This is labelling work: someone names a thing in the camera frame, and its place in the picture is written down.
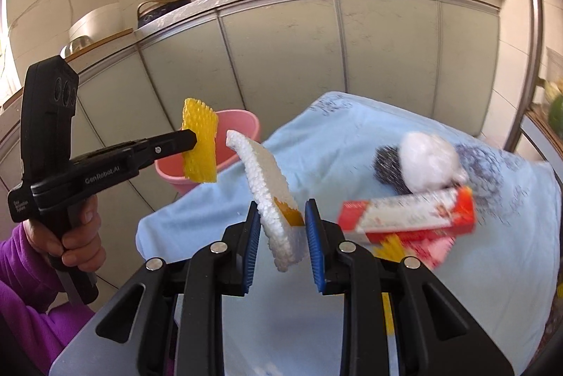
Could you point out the grey kitchen counter cabinet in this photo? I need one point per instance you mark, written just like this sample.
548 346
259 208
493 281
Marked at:
286 50

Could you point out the person's left hand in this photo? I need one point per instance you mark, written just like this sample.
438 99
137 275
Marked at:
83 244

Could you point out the steel bowl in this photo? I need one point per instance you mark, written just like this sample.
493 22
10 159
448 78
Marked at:
77 46

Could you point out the metal shelf rack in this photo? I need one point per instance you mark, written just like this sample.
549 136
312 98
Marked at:
534 6

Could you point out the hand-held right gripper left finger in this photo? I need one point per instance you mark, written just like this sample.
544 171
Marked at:
250 253

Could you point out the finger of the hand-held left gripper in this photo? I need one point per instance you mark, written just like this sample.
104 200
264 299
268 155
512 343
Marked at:
171 143

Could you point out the green bell pepper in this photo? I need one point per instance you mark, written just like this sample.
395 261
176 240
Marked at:
557 114

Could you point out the person's left forearm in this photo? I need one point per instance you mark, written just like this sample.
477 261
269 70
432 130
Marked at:
26 305

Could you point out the light blue floral cloth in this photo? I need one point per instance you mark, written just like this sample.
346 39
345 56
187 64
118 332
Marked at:
343 147

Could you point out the long white and red box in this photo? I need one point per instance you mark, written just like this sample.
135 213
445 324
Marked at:
396 213

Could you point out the red plastic wrapper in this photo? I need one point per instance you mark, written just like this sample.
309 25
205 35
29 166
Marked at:
431 250

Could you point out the steel wool scrubber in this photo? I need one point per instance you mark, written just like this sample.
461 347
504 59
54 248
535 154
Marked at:
387 169

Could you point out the balled white plastic bag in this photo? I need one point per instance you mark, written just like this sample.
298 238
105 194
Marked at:
426 160

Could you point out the pink plastic bucket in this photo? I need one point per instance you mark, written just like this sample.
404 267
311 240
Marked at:
237 129

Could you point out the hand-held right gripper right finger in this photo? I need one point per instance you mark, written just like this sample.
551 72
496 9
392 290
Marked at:
314 253

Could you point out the white foam piece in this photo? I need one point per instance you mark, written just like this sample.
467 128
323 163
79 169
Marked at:
264 173

